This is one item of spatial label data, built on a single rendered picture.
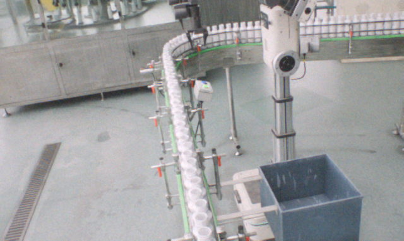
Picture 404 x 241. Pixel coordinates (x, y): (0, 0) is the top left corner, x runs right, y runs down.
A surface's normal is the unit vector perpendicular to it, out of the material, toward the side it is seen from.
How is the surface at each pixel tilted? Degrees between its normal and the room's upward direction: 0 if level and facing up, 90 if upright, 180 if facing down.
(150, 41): 90
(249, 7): 90
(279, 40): 101
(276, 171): 90
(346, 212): 90
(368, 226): 0
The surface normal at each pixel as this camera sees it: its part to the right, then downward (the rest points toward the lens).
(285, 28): 0.15, 0.40
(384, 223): -0.11, -0.90
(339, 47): -0.16, 0.43
